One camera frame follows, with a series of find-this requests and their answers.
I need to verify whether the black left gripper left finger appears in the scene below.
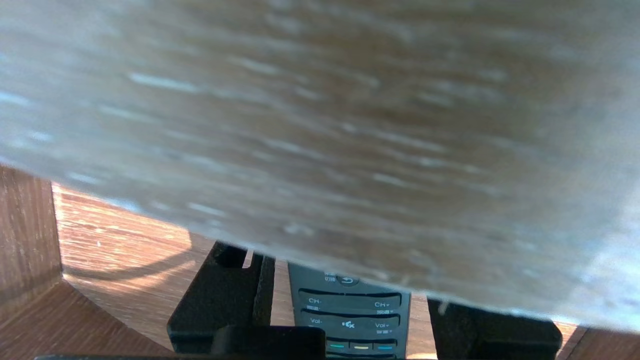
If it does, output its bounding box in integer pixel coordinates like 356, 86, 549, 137
167, 241, 276, 354

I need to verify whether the round wooden side table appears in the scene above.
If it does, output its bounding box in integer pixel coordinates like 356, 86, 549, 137
0, 0, 640, 335

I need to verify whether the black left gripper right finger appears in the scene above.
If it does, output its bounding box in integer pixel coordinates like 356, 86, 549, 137
427, 297, 563, 360

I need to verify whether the curved wooden table drawer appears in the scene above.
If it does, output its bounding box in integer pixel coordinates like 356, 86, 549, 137
0, 165, 640, 360

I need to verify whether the black TV remote control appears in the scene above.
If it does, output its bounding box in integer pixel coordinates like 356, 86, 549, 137
287, 262, 412, 360

